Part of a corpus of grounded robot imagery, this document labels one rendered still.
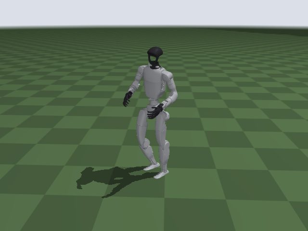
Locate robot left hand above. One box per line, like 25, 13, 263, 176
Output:
147, 103, 164, 119

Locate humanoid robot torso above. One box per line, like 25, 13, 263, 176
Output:
143, 63, 166, 114

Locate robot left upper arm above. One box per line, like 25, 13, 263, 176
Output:
161, 70, 177, 96

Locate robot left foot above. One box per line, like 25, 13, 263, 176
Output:
154, 170, 169, 179

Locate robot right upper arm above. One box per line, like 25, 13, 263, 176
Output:
133, 65, 146, 89

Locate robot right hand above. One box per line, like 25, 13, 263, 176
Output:
123, 91, 132, 107

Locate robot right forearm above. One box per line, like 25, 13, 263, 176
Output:
128, 82, 136, 97

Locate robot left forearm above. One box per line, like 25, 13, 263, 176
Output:
162, 92, 178, 110

